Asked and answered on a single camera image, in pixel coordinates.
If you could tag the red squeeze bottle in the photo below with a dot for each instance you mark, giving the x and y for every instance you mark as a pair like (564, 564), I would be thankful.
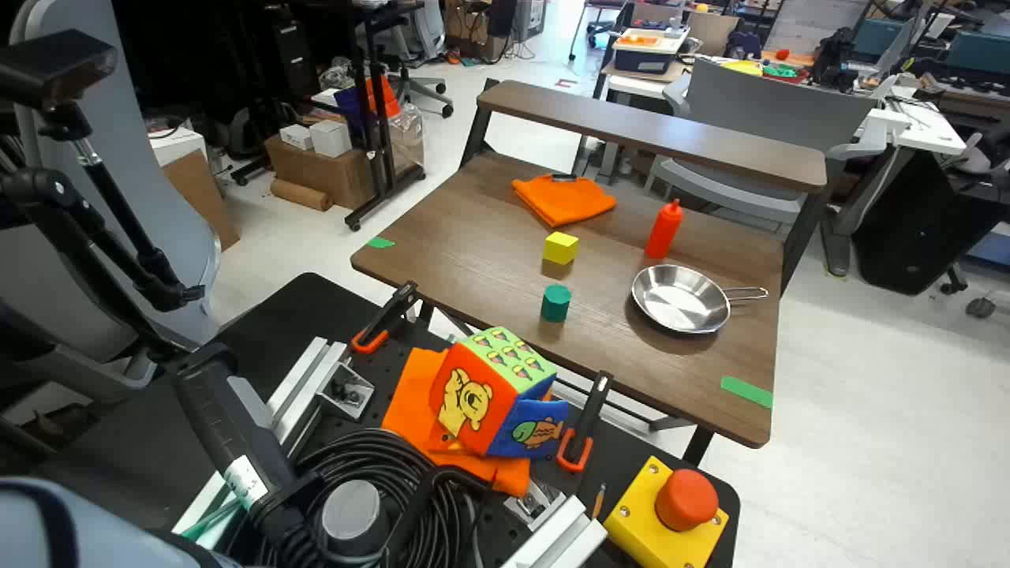
(665, 233)

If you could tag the brown wooden shelf riser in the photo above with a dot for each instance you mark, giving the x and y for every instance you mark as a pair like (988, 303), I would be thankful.
(652, 130)

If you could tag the brown cardboard box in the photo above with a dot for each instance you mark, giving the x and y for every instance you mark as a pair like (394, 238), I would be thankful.
(321, 169)

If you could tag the orange folded cloth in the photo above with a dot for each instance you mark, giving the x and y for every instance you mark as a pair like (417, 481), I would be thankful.
(564, 201)

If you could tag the yellow emergency stop box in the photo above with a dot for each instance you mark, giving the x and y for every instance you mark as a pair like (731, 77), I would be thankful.
(665, 523)

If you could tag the yellow cube block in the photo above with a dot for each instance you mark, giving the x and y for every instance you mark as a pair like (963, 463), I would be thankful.
(560, 248)

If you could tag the silver aluminium rail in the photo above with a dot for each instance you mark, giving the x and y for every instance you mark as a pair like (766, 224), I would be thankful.
(305, 384)
(557, 533)

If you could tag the black metal floor stand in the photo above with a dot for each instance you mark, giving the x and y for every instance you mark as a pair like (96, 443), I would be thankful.
(375, 115)

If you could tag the silver metal pan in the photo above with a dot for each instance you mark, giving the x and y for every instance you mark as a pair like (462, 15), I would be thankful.
(682, 297)

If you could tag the black perforated base board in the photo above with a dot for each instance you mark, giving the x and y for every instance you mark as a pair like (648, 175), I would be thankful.
(296, 316)

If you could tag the green tape strip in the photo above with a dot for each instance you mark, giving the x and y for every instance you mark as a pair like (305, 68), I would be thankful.
(379, 246)
(745, 392)

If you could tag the colourful soft toy cube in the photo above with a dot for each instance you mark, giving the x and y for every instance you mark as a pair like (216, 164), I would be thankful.
(494, 392)

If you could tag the green cylinder block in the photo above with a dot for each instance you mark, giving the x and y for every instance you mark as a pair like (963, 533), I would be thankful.
(557, 303)

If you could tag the black orange clamp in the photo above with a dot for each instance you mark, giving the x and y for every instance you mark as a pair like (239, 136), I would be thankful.
(382, 320)
(582, 429)

